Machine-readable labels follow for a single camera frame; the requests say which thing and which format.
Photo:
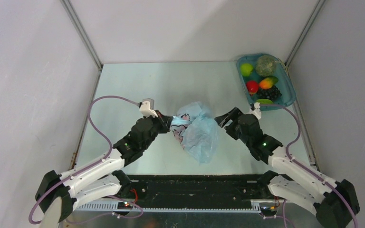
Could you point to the right controller board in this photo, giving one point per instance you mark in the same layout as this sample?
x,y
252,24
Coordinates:
x,y
268,209

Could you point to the controller board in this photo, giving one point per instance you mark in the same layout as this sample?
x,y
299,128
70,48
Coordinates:
x,y
124,205
268,209

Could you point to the green fake starfruit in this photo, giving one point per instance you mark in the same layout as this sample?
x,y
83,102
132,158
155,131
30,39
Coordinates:
x,y
264,101

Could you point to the red yellow fake apple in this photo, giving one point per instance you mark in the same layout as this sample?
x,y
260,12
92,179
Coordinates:
x,y
252,87

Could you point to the dark purple fake grape bunch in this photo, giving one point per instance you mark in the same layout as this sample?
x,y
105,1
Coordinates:
x,y
272,94

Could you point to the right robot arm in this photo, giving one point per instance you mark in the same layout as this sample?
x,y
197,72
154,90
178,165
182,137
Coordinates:
x,y
333,203

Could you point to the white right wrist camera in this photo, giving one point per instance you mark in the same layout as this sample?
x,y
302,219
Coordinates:
x,y
255,110

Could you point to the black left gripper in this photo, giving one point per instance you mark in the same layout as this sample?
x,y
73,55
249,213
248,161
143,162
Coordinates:
x,y
164,120

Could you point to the right aluminium corner post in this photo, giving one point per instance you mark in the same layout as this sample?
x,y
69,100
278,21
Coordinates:
x,y
306,29

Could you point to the left aluminium corner post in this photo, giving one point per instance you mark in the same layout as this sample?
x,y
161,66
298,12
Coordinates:
x,y
77,23

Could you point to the light blue printed plastic bag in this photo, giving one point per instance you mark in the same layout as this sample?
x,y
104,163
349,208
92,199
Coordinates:
x,y
196,130

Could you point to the aluminium corner post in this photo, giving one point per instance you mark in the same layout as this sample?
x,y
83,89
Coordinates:
x,y
77,23
306,29

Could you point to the green fake apple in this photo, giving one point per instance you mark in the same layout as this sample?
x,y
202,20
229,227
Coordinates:
x,y
246,69

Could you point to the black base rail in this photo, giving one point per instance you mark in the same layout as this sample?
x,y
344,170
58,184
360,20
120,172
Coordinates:
x,y
195,191

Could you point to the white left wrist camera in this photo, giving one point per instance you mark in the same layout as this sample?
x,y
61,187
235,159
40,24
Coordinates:
x,y
146,108

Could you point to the netted green fake melon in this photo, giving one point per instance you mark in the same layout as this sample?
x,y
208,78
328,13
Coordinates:
x,y
265,65

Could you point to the left controller board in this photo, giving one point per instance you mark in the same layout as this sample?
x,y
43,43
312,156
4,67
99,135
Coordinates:
x,y
124,205

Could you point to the orange green fake mango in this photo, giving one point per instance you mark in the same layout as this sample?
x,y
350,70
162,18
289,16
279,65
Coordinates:
x,y
268,82

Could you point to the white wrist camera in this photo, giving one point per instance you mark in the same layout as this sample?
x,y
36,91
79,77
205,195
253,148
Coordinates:
x,y
255,110
146,108

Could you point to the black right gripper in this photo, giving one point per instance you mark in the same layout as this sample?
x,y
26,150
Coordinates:
x,y
222,119

